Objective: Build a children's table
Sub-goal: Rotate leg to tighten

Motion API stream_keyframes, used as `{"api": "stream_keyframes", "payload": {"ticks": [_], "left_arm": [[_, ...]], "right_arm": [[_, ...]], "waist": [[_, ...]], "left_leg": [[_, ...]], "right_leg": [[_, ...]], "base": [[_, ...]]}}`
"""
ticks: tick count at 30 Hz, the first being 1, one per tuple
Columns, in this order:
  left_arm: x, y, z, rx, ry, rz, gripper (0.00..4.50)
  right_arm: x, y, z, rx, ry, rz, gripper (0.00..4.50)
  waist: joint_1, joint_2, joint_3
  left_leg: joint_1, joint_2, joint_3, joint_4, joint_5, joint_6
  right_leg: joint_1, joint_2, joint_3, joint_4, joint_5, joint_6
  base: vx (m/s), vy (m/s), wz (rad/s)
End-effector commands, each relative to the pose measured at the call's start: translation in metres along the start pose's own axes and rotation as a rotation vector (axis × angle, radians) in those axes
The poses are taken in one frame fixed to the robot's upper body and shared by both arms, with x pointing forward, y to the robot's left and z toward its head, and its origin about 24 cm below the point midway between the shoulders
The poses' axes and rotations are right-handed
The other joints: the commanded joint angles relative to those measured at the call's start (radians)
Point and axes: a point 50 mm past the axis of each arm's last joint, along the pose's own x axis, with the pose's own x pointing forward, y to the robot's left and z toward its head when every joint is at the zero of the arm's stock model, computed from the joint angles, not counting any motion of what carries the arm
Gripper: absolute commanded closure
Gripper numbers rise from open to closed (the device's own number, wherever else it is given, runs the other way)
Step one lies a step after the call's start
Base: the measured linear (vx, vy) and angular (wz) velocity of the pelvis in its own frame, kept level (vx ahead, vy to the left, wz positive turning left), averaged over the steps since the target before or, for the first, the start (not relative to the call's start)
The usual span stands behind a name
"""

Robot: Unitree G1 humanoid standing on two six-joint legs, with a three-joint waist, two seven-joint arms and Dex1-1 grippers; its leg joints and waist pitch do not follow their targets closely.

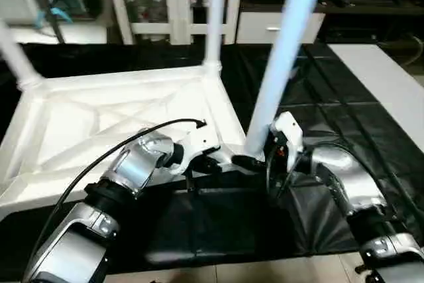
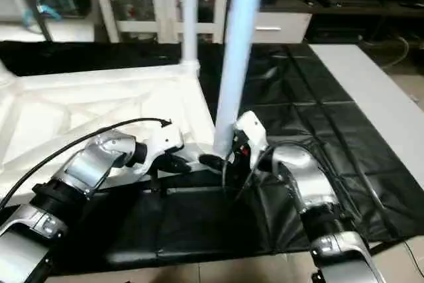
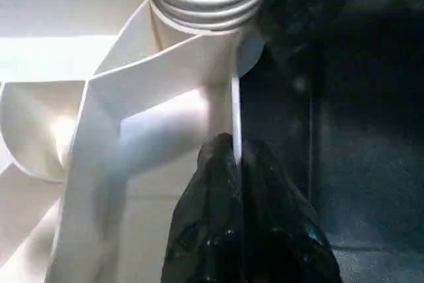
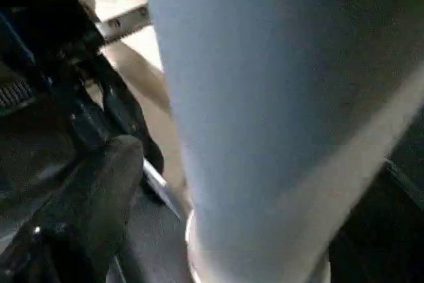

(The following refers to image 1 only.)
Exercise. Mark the white plastic table leg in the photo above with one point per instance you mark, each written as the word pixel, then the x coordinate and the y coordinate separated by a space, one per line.
pixel 18 57
pixel 215 14
pixel 285 57

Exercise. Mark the white plastic table top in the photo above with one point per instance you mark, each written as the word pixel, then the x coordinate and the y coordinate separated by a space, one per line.
pixel 99 111

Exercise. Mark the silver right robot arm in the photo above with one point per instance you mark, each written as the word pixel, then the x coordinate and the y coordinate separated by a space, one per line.
pixel 351 190

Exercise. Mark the black plastic mat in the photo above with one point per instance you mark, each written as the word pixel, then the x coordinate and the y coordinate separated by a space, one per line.
pixel 344 117

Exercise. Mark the white drawer unit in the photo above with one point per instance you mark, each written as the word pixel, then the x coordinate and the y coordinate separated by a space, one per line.
pixel 278 28

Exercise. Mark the white glass-door cabinet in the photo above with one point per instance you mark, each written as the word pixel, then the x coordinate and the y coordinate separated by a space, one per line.
pixel 169 4

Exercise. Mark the light blue plastic object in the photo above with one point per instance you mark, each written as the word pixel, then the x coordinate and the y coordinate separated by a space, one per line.
pixel 53 16

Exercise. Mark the grey metal pole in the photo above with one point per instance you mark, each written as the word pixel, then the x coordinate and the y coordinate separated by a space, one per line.
pixel 56 4

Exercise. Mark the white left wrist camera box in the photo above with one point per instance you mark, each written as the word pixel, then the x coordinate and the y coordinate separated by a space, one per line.
pixel 199 144

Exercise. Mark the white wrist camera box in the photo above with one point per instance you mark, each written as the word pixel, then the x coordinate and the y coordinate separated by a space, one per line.
pixel 199 144
pixel 288 134

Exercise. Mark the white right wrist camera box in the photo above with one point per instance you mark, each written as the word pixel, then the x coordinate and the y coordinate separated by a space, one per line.
pixel 288 134

